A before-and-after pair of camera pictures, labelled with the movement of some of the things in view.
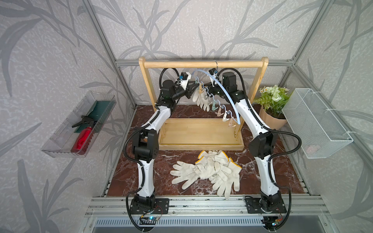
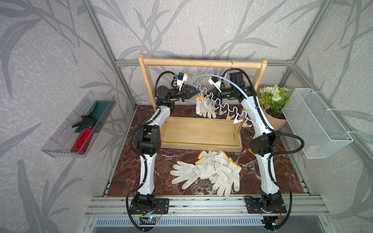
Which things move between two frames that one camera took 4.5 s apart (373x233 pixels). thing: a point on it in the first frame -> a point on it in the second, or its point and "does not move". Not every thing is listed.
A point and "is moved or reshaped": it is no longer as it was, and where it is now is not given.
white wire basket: [322, 135] does not move
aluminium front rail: [297, 206] does not move
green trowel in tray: [98, 112] does not move
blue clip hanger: [221, 108] -> [225, 105]
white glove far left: [186, 173] does not move
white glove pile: [212, 165] does not move
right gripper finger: [211, 90] -> [211, 98]
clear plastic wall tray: [75, 138] does not move
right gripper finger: [209, 84] -> [213, 91]
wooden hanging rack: [223, 134] does not move
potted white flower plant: [272, 99] does not move
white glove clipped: [202, 99] is moved or reshaped
